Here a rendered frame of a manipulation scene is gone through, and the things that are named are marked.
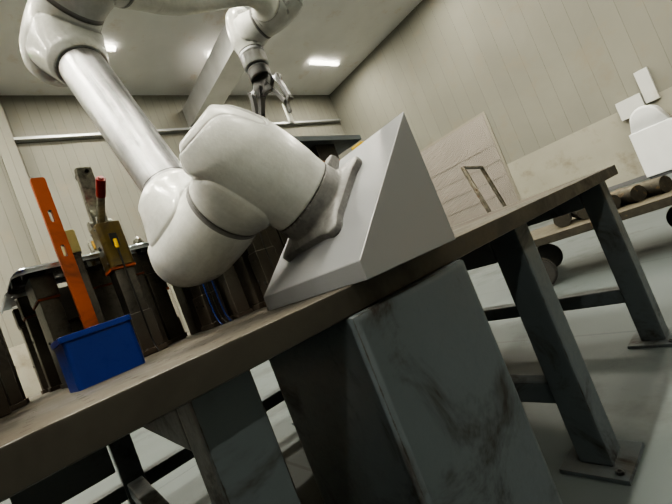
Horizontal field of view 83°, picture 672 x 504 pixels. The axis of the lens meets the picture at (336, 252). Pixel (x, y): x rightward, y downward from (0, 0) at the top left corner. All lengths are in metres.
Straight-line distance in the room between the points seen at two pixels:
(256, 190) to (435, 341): 0.38
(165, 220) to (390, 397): 0.50
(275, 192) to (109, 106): 0.45
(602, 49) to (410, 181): 10.58
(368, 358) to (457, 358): 0.19
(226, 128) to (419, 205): 0.33
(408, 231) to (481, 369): 0.28
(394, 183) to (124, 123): 0.57
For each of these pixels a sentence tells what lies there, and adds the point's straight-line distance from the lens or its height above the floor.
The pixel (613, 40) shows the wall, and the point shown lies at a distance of 11.14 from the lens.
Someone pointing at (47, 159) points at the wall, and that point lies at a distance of 10.99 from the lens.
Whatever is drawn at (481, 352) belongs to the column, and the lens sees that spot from 0.74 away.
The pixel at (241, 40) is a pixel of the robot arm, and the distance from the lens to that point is 1.47.
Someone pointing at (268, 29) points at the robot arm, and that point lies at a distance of 1.45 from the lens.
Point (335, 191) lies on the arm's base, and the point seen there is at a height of 0.86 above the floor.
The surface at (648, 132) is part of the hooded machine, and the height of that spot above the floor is 0.90.
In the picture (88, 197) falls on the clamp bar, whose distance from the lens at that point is 1.18.
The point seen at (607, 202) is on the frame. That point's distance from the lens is 1.80.
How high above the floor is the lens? 0.73
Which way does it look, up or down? 2 degrees up
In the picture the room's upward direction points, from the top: 22 degrees counter-clockwise
